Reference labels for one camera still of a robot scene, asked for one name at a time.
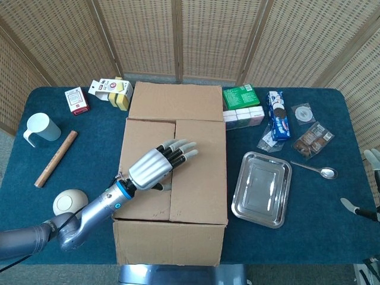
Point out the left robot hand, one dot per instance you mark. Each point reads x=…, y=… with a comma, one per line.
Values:
x=148, y=169

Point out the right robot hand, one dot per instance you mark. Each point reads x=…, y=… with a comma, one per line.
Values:
x=350, y=205

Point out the red-topped cardboard box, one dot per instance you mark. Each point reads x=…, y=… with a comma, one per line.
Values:
x=199, y=178

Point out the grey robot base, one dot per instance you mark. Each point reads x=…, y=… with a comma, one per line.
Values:
x=178, y=276

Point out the small red white box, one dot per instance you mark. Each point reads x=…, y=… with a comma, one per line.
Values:
x=76, y=101

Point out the blue Oreo cookie box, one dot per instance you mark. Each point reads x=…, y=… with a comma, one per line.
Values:
x=277, y=118

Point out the green carton box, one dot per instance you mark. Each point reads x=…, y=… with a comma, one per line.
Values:
x=240, y=96

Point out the metal spoon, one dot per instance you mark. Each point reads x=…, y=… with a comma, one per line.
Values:
x=328, y=173

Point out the blue table cloth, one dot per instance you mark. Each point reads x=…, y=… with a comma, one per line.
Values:
x=297, y=243

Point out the brown snack packet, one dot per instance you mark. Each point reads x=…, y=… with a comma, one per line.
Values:
x=311, y=141

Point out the yellow sponge pack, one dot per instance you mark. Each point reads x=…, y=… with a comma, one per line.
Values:
x=118, y=92

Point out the stainless steel tray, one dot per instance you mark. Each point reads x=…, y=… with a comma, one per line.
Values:
x=261, y=190

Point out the beige bowl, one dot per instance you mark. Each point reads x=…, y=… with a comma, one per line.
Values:
x=63, y=202

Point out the wooden rolling pin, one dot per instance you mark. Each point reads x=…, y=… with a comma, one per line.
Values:
x=56, y=158

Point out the clear bag with white disc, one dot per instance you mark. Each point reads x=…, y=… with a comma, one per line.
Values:
x=302, y=113

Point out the small clear plastic bag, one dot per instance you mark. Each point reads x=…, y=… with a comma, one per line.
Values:
x=265, y=142

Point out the pocket tissue multipack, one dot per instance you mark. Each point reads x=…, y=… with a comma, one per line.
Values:
x=243, y=117

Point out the white plastic mug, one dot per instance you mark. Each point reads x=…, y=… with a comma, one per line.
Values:
x=44, y=127

